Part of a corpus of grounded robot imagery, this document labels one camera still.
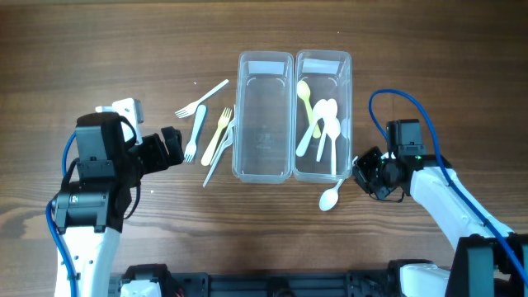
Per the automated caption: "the yellow plastic fork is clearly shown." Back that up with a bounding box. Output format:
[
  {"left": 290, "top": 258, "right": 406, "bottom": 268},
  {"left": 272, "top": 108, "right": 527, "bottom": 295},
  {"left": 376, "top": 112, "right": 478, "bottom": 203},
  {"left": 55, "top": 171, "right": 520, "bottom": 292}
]
[{"left": 200, "top": 107, "right": 233, "bottom": 166}]

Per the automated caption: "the clear plastic knife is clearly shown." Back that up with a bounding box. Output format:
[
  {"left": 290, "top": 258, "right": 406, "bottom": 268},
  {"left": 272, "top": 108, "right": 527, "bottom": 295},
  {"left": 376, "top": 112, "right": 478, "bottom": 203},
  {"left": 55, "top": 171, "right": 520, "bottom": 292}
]
[{"left": 203, "top": 112, "right": 236, "bottom": 187}]

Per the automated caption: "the right clear plastic container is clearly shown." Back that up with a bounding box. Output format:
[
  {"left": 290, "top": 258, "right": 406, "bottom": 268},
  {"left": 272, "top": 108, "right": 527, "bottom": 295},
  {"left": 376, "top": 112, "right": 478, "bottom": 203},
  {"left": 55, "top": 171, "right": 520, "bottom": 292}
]
[{"left": 294, "top": 49, "right": 353, "bottom": 183}]

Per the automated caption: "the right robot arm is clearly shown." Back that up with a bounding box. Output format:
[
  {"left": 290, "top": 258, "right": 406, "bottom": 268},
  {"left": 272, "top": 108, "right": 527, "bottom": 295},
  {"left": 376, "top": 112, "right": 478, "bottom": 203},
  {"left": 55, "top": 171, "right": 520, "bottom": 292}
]
[{"left": 352, "top": 119, "right": 527, "bottom": 296}]

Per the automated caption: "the right blue cable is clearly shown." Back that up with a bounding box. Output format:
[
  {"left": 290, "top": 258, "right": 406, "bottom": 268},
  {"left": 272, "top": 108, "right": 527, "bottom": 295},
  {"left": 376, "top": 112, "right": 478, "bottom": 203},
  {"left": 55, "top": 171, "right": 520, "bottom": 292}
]
[{"left": 367, "top": 88, "right": 528, "bottom": 285}]

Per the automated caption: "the white spoon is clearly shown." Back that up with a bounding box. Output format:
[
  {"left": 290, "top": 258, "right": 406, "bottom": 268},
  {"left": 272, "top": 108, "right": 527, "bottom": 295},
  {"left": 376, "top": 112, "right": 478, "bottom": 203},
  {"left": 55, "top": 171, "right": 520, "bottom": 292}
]
[
  {"left": 327, "top": 117, "right": 341, "bottom": 176},
  {"left": 295, "top": 99, "right": 328, "bottom": 157}
]

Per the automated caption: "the left clear plastic container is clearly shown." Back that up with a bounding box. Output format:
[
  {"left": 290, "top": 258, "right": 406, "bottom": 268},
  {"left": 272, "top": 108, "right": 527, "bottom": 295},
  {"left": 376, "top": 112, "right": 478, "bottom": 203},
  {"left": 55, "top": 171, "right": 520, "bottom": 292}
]
[{"left": 232, "top": 51, "right": 294, "bottom": 184}]

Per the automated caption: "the white spoon bowl down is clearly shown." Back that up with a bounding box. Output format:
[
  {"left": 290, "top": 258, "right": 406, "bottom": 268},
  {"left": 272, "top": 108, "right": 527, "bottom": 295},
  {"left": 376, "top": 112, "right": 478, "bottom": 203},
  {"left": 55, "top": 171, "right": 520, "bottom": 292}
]
[{"left": 318, "top": 177, "right": 353, "bottom": 212}]

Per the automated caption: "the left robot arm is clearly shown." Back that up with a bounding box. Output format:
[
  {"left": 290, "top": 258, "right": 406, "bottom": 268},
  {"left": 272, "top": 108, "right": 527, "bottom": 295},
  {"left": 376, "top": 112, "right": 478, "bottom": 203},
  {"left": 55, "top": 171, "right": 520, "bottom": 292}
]
[{"left": 46, "top": 112, "right": 183, "bottom": 296}]

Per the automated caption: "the white plastic fork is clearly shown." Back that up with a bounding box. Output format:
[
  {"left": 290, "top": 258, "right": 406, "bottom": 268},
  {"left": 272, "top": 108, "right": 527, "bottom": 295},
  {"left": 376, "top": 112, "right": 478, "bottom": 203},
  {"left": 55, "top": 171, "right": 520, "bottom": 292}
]
[{"left": 175, "top": 79, "right": 229, "bottom": 119}]

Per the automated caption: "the white spoon crosswise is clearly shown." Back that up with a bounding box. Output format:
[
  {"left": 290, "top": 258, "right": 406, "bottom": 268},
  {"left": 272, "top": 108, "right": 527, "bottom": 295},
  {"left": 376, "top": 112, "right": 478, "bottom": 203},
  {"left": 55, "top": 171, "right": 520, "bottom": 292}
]
[{"left": 316, "top": 98, "right": 337, "bottom": 162}]

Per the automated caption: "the yellow plastic spoon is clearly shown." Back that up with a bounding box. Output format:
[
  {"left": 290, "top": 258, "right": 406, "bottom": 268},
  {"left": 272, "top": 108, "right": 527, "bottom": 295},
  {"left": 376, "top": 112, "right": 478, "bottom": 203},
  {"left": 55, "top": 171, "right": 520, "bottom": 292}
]
[{"left": 297, "top": 80, "right": 321, "bottom": 139}]

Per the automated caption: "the light blue plastic fork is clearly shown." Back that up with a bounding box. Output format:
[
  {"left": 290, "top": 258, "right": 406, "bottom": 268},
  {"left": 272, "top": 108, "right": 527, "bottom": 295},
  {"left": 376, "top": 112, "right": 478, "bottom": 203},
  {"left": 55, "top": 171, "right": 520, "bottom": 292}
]
[{"left": 184, "top": 105, "right": 207, "bottom": 163}]

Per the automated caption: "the clear plastic container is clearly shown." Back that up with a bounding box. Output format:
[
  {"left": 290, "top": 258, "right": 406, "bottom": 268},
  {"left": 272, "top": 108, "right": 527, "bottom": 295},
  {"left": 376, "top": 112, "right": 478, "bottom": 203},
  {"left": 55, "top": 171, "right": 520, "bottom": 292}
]
[
  {"left": 294, "top": 49, "right": 353, "bottom": 183},
  {"left": 232, "top": 51, "right": 294, "bottom": 184}
]

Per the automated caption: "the clear plastic fork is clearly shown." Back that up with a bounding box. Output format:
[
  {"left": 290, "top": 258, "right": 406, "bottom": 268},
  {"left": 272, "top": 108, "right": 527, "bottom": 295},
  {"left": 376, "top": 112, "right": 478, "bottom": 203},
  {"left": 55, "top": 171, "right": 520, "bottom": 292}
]
[{"left": 211, "top": 119, "right": 236, "bottom": 164}]

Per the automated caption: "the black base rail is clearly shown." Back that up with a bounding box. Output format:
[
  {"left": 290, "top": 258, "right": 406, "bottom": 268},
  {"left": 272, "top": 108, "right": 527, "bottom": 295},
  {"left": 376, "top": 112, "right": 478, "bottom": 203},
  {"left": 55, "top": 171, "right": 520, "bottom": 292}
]
[{"left": 109, "top": 263, "right": 455, "bottom": 297}]

